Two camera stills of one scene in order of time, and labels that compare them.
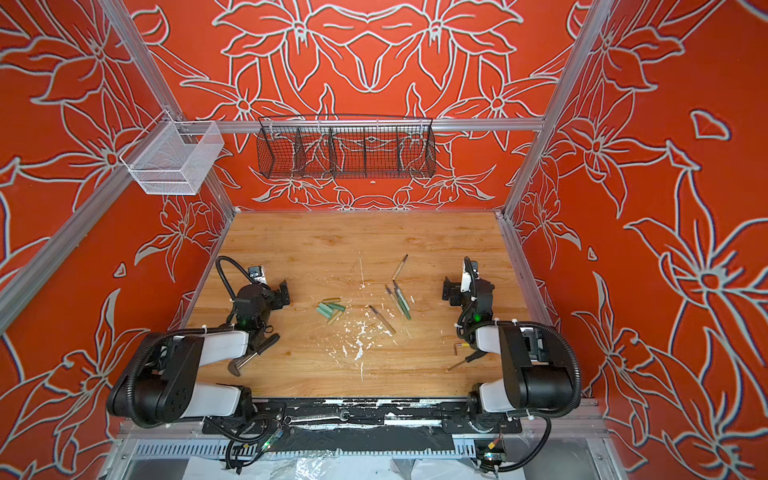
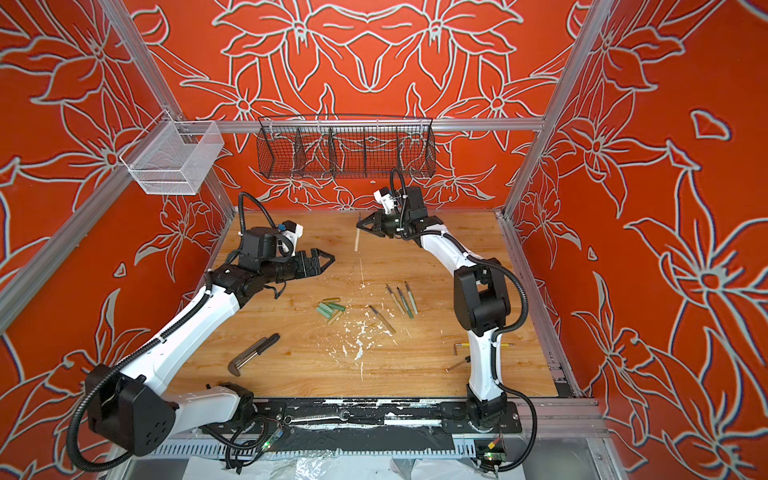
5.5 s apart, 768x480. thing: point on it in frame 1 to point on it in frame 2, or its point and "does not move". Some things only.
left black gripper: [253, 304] to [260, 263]
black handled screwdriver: [477, 354] does not move
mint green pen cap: [325, 310] does not move
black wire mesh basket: [343, 147] does not move
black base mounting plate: [416, 415] does not move
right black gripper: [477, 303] to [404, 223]
